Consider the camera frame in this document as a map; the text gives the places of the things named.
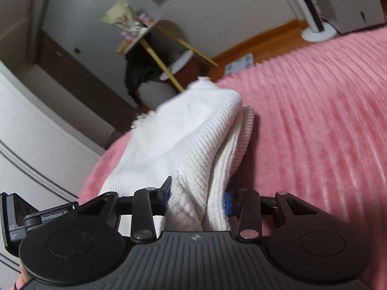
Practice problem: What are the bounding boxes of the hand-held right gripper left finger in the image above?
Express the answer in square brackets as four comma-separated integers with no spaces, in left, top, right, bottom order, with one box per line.
[78,177,173,244]

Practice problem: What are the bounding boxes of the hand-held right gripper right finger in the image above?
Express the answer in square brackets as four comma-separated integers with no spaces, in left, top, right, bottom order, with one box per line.
[224,188,312,244]

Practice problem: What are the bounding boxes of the white knit sweater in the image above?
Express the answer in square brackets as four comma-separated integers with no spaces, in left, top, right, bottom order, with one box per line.
[98,77,256,233]

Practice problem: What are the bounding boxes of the person's left hand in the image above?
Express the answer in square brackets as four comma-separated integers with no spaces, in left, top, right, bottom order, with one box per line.
[15,273,31,290]

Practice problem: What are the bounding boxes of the white wardrobe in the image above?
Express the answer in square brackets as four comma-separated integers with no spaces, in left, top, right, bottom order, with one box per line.
[0,60,106,290]

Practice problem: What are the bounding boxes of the white round bin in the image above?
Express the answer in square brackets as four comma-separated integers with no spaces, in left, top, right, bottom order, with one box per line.
[138,77,182,111]

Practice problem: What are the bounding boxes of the pink ribbed blanket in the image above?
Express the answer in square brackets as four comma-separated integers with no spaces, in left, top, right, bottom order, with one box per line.
[79,26,387,290]

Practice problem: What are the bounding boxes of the black hanging cloth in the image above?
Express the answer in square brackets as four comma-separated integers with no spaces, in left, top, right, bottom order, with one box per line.
[124,56,165,106]

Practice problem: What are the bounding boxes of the dark brown door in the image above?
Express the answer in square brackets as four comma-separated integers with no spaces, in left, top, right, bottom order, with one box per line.
[33,32,141,133]

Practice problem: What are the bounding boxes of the round side table yellow legs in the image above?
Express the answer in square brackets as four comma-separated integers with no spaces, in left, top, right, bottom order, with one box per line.
[116,20,219,93]

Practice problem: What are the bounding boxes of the white blue floor scale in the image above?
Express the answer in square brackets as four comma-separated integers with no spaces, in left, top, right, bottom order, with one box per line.
[225,53,255,77]

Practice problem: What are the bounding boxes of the cream plastic bag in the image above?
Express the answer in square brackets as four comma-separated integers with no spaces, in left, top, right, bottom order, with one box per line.
[100,0,138,33]

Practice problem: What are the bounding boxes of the white fan stand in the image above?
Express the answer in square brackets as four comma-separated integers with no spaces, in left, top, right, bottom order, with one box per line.
[272,0,337,41]

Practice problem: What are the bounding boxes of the grey drawer cabinet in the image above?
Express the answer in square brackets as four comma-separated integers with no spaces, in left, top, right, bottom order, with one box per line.
[314,0,387,34]

